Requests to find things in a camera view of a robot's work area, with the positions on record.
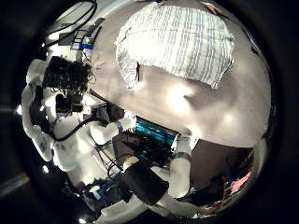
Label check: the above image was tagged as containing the grey white striped cloth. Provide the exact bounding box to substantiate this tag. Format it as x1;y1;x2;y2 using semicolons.
114;2;236;91

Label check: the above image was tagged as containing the computer monitor with blue screen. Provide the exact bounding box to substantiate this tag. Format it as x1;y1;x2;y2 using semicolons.
134;118;180;151

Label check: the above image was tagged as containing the black cable loop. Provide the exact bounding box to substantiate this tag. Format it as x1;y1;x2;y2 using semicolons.
45;0;99;49

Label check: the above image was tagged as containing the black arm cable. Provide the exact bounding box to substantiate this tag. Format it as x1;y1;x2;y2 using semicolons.
50;114;98;143

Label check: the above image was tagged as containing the pink paper sheet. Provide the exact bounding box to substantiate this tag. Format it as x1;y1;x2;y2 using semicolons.
231;171;252;194

